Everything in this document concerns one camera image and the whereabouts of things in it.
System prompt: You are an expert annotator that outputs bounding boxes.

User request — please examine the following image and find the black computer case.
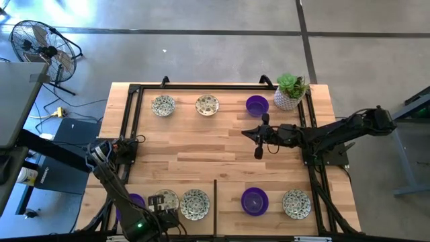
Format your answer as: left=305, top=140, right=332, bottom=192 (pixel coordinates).
left=35, top=117, right=103, bottom=196

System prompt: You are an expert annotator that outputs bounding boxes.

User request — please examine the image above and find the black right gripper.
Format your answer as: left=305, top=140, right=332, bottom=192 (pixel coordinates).
left=241, top=113, right=281, bottom=160

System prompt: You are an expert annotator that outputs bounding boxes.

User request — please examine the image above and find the purple plastic bowl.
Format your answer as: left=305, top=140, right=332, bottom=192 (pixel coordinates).
left=241, top=187, right=269, bottom=217
left=116, top=193, right=147, bottom=223
left=245, top=95, right=270, bottom=118

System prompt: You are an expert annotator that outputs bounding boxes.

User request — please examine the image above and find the black metal table frame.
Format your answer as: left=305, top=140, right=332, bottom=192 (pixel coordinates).
left=79, top=82, right=362, bottom=236

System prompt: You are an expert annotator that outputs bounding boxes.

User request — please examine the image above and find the teal flower-print ceramic bowl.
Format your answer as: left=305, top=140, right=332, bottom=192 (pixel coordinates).
left=282, top=189, right=312, bottom=220
left=179, top=188, right=211, bottom=222
left=150, top=94, right=176, bottom=118

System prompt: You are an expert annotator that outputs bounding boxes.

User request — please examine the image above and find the black shelf divider bracket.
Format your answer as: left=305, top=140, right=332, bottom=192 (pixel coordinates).
left=213, top=179, right=218, bottom=236

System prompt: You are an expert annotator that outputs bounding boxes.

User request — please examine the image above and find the grey standing desk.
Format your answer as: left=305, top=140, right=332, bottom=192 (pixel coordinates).
left=0, top=62, right=99, bottom=216

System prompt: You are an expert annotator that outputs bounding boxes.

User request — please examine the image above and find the blue-grey metal stand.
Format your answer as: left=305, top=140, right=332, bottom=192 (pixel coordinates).
left=391, top=85, right=430, bottom=198

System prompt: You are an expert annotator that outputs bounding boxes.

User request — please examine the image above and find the succulent in white patterned pot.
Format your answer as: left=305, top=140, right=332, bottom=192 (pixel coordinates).
left=273, top=73, right=310, bottom=112

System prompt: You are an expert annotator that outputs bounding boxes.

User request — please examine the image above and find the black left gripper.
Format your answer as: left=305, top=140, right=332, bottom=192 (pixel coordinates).
left=148, top=195, right=181, bottom=233

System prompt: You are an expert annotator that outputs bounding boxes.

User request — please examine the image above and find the black floor fan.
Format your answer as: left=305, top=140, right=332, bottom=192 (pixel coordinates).
left=9, top=19, right=84, bottom=97

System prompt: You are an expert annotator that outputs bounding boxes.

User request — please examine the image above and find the white bottle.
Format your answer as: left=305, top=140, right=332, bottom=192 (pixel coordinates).
left=15, top=167, right=40, bottom=187

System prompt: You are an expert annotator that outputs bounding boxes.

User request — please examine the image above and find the black rig beam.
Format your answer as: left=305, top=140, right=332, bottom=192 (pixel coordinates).
left=0, top=230, right=430, bottom=242

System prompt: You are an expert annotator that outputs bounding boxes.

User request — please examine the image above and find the yellow pear-print ceramic bowl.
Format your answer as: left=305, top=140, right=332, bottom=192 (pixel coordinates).
left=153, top=188, right=181, bottom=212
left=195, top=93, right=220, bottom=117

